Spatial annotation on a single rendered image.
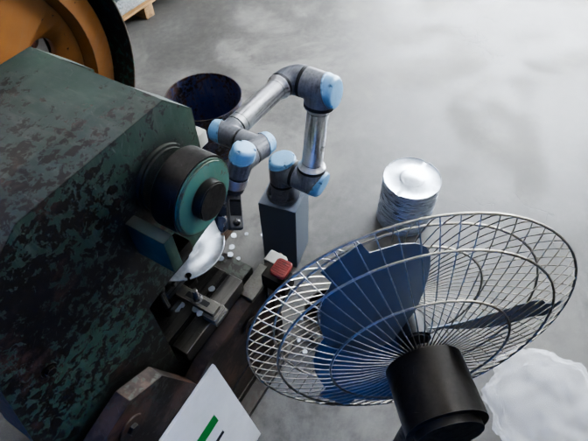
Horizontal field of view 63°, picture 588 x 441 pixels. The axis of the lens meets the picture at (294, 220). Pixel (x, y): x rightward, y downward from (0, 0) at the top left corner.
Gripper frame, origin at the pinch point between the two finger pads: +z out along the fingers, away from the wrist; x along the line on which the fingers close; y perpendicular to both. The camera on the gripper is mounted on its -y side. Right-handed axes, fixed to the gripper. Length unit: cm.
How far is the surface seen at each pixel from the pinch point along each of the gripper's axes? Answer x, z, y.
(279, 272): -14.6, -1.4, -19.6
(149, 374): 28, 4, -46
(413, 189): -107, 15, 36
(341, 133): -111, 46, 117
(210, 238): 4.1, 2.8, -0.8
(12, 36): 59, -49, 25
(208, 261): 6.2, 3.5, -9.8
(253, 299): -9.2, 13.5, -19.8
